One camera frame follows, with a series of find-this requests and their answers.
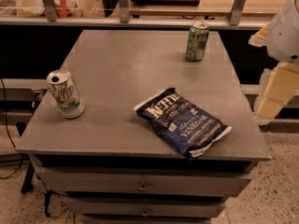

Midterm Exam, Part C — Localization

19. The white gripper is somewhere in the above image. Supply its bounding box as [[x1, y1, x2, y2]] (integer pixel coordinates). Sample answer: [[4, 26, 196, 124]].
[[249, 0, 299, 119]]

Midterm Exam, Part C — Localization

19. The green soda can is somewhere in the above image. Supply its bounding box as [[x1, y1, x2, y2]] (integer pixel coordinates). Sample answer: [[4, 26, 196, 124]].
[[186, 21, 209, 62]]

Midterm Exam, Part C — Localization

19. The white 7up can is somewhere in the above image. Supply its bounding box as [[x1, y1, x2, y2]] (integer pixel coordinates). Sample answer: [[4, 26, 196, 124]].
[[46, 69, 85, 119]]

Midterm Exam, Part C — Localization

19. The blue kettle chips bag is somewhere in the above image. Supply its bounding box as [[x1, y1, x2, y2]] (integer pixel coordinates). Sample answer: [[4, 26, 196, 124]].
[[134, 88, 232, 159]]

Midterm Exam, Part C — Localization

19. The grey drawer cabinet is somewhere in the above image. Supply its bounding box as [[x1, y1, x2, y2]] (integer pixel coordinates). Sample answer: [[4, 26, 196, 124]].
[[18, 30, 270, 224]]

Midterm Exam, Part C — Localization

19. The top grey drawer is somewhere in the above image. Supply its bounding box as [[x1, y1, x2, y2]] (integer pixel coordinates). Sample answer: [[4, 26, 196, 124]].
[[36, 167, 250, 197]]

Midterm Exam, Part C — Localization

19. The grey drawer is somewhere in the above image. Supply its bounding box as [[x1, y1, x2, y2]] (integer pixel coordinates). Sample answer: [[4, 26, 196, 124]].
[[64, 198, 225, 218], [36, 167, 250, 197]]

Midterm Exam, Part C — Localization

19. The middle grey drawer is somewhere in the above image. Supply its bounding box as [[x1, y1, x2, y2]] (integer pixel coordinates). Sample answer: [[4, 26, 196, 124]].
[[64, 198, 225, 218]]

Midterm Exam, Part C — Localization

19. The orange white plastic bag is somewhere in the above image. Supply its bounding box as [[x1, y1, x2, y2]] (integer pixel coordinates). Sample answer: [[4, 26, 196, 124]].
[[16, 0, 83, 18]]

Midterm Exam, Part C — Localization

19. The grey metal rail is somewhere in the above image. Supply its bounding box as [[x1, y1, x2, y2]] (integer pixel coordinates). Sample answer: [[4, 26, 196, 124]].
[[0, 16, 269, 30]]

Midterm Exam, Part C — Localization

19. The black cable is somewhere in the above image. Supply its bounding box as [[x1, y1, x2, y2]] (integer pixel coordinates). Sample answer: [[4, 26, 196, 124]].
[[0, 77, 29, 180]]

